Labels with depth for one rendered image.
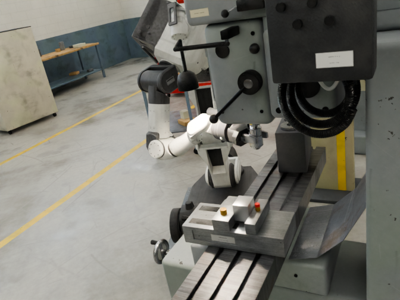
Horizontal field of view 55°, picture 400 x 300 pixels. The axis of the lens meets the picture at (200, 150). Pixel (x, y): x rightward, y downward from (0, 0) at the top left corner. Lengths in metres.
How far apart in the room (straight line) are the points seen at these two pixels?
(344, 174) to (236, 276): 2.21
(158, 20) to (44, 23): 9.06
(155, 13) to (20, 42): 5.72
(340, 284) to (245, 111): 0.67
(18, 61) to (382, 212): 6.70
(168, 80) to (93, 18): 10.38
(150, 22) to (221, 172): 0.95
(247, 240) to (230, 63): 0.55
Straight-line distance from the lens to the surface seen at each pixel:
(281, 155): 1.68
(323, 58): 0.82
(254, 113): 1.20
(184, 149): 1.57
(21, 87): 7.29
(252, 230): 1.22
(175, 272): 1.66
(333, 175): 3.32
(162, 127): 1.62
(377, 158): 1.03
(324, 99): 1.11
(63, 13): 11.17
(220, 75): 1.20
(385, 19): 1.06
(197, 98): 2.03
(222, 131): 1.39
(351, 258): 1.57
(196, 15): 1.18
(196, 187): 2.49
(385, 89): 0.97
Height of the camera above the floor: 1.73
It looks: 23 degrees down
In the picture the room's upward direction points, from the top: 11 degrees counter-clockwise
